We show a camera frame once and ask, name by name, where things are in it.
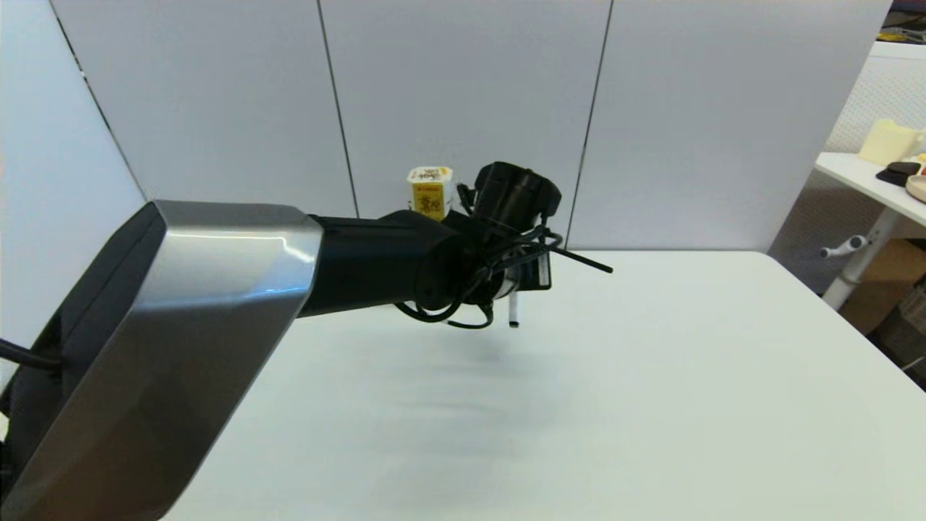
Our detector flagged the white crank handle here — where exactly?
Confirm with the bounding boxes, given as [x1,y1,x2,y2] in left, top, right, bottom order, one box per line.
[819,236,867,260]

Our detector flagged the yellow snack box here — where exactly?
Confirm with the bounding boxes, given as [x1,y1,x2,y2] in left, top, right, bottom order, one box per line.
[407,166,455,222]

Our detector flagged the flat black object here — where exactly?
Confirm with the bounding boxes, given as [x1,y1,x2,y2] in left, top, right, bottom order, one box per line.
[875,163,921,188]

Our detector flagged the cream plastic container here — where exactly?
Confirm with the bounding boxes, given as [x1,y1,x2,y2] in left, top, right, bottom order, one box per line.
[858,119,925,167]

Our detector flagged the brown cardboard box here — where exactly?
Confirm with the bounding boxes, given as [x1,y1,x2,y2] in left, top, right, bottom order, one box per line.
[839,241,926,336]

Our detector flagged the white side table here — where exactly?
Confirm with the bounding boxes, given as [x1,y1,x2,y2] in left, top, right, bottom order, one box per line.
[815,153,926,229]

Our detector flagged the white table leg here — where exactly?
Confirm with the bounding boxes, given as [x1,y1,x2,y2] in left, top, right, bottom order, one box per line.
[822,208,899,312]

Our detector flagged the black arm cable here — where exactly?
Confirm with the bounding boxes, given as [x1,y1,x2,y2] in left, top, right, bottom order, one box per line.
[394,185,613,331]

